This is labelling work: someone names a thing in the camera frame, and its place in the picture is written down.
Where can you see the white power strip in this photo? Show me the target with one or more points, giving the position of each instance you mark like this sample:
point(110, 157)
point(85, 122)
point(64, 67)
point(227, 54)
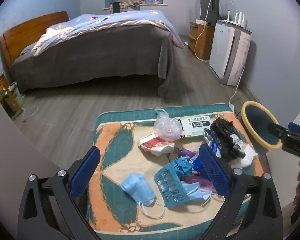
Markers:
point(230, 105)

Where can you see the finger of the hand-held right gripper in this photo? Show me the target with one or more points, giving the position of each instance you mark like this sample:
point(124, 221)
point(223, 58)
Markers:
point(276, 130)
point(298, 128)

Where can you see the teal bin with yellow rim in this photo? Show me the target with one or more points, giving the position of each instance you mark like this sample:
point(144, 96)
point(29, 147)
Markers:
point(257, 122)

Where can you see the white router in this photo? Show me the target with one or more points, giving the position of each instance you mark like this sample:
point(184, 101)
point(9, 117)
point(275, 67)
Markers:
point(236, 21)

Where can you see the clear plastic bag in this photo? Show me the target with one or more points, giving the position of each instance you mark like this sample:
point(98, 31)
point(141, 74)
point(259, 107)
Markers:
point(166, 127)

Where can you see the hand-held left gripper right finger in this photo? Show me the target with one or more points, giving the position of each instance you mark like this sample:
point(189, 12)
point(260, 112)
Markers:
point(212, 172)

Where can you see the plaid cloth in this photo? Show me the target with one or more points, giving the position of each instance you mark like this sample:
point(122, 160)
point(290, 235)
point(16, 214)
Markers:
point(128, 5)

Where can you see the silver foil wrapper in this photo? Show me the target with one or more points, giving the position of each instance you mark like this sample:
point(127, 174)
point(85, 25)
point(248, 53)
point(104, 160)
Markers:
point(238, 145)

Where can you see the black monitor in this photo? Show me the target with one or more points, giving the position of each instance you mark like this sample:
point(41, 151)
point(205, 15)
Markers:
point(207, 7)

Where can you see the red white wrapper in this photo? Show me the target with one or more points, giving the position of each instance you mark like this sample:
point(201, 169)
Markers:
point(155, 146)

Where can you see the blue wrapper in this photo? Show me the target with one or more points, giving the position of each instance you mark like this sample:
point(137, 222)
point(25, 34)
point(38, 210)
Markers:
point(181, 165)

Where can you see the pink plastic wrapper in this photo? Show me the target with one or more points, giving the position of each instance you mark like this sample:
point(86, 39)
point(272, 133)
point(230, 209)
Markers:
point(197, 180)

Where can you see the white tissue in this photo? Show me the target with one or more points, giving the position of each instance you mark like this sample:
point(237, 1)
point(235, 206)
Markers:
point(248, 155)

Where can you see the teal blister pack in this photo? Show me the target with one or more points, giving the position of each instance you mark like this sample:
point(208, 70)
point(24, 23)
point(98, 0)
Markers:
point(170, 187)

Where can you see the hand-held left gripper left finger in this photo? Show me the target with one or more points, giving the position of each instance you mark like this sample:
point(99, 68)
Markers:
point(85, 171)

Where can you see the wooden bed headboard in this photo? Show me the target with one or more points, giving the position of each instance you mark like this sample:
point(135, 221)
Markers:
point(27, 27)

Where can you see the patterned quilted cushion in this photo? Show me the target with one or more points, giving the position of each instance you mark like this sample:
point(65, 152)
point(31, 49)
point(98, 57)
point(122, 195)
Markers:
point(120, 142)

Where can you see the white green medicine box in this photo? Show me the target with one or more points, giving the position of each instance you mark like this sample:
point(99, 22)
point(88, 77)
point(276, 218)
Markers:
point(195, 130)

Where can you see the white air purifier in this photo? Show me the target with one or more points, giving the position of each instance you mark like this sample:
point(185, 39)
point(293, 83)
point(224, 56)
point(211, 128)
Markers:
point(222, 50)

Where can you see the black plastic bag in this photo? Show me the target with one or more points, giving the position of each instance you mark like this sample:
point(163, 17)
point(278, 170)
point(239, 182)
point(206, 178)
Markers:
point(222, 135)

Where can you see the blue white small packet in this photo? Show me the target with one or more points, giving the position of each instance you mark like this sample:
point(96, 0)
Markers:
point(214, 148)

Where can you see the wooden nightstand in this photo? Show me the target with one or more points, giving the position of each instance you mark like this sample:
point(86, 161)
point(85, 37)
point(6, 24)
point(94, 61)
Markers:
point(2, 92)

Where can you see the wooden media stand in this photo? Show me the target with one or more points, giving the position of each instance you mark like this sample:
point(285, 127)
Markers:
point(202, 40)

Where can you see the white window sill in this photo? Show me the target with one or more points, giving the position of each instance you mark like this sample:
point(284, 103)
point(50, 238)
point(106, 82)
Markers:
point(155, 5)

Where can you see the blue floral quilt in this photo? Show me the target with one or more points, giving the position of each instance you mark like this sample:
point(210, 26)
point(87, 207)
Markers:
point(115, 17)

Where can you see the blue face mask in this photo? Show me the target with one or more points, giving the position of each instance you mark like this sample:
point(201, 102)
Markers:
point(192, 192)
point(137, 187)

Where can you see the green bucket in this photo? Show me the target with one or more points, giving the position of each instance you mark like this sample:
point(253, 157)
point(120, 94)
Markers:
point(16, 96)

